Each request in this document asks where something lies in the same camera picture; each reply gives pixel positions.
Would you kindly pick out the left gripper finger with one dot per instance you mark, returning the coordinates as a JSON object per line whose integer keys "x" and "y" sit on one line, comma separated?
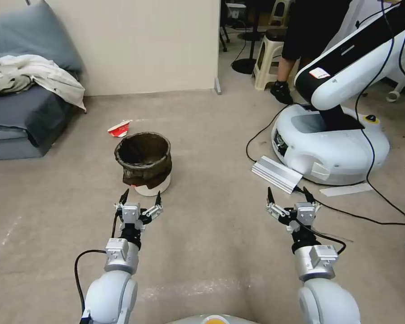
{"x": 152, "y": 212}
{"x": 118, "y": 211}

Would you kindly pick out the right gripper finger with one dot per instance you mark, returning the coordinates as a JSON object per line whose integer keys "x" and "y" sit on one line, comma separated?
{"x": 311, "y": 199}
{"x": 276, "y": 210}

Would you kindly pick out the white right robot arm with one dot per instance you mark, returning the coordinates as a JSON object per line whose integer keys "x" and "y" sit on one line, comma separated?
{"x": 327, "y": 300}

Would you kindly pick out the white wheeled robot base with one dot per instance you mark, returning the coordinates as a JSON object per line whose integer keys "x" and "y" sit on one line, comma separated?
{"x": 334, "y": 152}

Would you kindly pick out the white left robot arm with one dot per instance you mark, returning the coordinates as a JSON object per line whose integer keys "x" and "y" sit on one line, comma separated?
{"x": 111, "y": 293}

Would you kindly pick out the white trash can, dark bag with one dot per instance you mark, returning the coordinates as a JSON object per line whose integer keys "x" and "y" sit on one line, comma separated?
{"x": 145, "y": 168}

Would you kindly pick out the silver ribbed metal box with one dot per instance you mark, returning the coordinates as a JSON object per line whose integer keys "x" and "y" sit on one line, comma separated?
{"x": 276, "y": 173}

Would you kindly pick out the white paper strip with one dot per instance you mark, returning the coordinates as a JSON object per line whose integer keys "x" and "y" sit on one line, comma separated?
{"x": 347, "y": 189}

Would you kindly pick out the crushed red paper cup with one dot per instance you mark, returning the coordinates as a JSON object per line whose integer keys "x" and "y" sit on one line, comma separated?
{"x": 119, "y": 130}

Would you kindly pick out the white robot front shell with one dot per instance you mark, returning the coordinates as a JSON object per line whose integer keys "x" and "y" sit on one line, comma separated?
{"x": 211, "y": 319}

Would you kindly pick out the white caster leg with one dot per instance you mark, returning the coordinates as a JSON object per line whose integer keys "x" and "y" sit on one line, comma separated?
{"x": 393, "y": 95}

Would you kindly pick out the white and black robot torso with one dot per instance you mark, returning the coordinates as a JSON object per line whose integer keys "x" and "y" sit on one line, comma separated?
{"x": 341, "y": 67}

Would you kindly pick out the grey partition foot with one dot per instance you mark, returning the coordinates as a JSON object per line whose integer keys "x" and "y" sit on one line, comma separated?
{"x": 218, "y": 86}

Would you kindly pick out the grey sofa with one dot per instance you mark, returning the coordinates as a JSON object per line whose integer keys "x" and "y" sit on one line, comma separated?
{"x": 17, "y": 111}

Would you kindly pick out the beige plastic stool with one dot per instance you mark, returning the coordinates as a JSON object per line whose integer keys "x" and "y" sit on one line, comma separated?
{"x": 266, "y": 57}
{"x": 278, "y": 11}

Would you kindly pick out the black round stand base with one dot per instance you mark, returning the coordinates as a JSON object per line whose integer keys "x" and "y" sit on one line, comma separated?
{"x": 243, "y": 64}

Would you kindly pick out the crumpled white cloth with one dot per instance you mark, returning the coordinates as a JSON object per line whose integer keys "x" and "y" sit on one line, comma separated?
{"x": 37, "y": 72}

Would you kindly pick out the person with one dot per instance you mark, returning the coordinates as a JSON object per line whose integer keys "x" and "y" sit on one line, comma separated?
{"x": 297, "y": 33}

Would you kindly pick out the black office chair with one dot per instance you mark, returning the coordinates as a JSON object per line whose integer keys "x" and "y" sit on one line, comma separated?
{"x": 227, "y": 20}

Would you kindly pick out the grey-blue pillow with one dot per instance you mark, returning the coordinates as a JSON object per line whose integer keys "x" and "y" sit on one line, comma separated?
{"x": 30, "y": 30}

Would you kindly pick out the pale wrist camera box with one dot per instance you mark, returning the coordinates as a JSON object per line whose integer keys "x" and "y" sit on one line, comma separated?
{"x": 305, "y": 212}
{"x": 131, "y": 212}

